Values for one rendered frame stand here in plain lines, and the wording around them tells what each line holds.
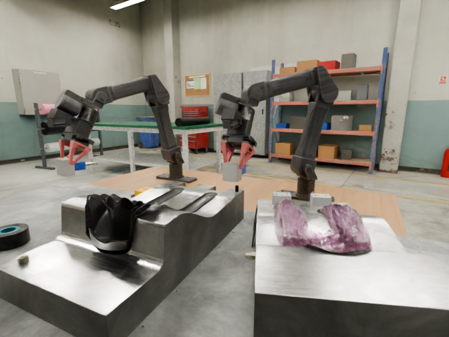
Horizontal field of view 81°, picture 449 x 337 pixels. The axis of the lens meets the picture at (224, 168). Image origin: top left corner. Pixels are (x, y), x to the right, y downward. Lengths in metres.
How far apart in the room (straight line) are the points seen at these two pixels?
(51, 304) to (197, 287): 0.23
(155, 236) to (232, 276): 0.18
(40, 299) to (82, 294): 0.08
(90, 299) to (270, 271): 0.25
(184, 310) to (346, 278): 0.26
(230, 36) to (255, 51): 0.80
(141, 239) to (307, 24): 6.19
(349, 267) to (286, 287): 0.10
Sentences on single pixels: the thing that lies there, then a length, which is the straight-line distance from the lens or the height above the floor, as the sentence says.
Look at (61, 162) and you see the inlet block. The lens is 1.01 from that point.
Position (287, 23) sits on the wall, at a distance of 6.63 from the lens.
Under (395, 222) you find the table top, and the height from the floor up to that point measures 0.80.
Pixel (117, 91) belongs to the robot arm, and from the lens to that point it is 1.08.
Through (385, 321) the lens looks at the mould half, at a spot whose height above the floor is 0.89.
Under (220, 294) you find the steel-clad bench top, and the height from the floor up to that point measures 0.80.
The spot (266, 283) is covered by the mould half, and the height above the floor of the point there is 0.91.
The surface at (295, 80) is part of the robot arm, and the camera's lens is 0.94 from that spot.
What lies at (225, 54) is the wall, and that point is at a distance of 7.23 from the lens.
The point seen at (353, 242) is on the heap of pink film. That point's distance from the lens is 0.51.
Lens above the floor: 1.11
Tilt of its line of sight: 12 degrees down
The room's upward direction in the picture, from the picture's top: straight up
